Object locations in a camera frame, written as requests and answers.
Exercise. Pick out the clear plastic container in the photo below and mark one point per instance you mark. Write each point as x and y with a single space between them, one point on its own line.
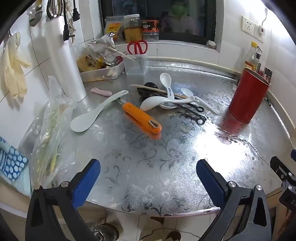
135 67

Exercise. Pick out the plain white ceramic spoon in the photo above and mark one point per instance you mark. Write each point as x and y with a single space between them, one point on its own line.
149 104

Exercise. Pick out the white dotted rice paddle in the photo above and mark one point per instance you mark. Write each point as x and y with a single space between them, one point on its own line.
81 122

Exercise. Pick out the white printed ceramic spoon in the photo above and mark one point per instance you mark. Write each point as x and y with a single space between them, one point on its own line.
165 80

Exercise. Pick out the red scissors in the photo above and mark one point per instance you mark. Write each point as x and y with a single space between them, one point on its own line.
137 44

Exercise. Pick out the black power plug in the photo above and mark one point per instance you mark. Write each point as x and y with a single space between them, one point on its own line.
66 34
75 15

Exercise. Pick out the yellow food pouch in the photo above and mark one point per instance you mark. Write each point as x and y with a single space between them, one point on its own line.
113 29

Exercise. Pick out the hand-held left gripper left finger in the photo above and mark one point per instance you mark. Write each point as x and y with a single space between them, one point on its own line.
89 178

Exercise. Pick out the smartphone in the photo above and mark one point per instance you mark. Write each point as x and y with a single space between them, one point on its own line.
268 74

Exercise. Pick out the yellow snack packet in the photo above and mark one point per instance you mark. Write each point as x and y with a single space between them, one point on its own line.
89 62

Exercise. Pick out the crumpled tissue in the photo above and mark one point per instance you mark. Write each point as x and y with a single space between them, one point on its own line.
211 44

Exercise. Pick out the white switch plug adapter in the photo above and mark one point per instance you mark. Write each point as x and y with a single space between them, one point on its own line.
261 31

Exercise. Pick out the white wall socket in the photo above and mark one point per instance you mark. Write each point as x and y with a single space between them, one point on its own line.
256 37
248 24

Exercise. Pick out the dark framed window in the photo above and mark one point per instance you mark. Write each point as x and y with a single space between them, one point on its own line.
185 18

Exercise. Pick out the tall white cylinder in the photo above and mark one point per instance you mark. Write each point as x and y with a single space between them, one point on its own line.
67 60

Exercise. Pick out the white gooseneck lamp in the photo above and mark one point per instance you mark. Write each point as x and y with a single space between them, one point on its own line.
264 19

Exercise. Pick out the blue dotted cloth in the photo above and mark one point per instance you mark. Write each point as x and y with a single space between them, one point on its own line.
13 162

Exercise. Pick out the small pink plastic tool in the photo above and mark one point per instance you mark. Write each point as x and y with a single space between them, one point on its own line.
101 91

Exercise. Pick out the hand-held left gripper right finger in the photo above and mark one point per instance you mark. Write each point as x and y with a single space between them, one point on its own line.
208 178

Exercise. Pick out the cream rubber gloves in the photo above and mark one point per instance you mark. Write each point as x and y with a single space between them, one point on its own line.
15 69

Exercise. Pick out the red metal utensil holder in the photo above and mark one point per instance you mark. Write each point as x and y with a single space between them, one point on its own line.
247 97

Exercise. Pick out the small white soup spoon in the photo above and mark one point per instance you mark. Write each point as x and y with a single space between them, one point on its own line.
167 106

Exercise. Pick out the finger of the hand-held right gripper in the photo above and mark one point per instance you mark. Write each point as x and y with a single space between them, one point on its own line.
279 166
294 155

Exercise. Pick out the steel oil dispenser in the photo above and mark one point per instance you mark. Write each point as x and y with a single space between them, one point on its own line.
258 59

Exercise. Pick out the clear jar yellow contents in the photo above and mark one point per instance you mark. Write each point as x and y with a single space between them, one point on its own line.
133 30

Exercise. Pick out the black label spice jar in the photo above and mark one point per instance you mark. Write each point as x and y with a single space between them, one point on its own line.
150 30

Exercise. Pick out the yellow cap vinegar bottle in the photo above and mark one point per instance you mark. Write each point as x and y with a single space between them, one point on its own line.
251 60

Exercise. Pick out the clear bag of vegetables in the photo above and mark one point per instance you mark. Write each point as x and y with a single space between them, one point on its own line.
53 129

